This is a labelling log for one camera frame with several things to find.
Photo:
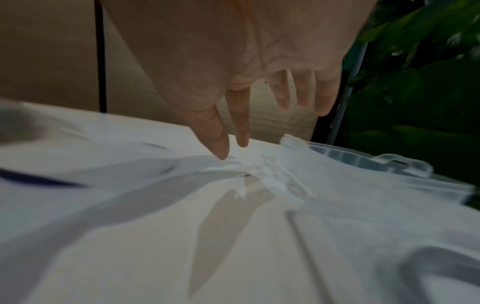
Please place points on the person's right hand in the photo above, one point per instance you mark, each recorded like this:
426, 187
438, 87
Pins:
232, 44

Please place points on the clear plastic wrapper blue edge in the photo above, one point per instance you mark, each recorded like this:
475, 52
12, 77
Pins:
37, 179

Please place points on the green leafy plant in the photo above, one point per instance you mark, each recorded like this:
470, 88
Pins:
420, 89

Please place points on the clear plastic box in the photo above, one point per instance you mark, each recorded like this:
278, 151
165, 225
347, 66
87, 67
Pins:
375, 255

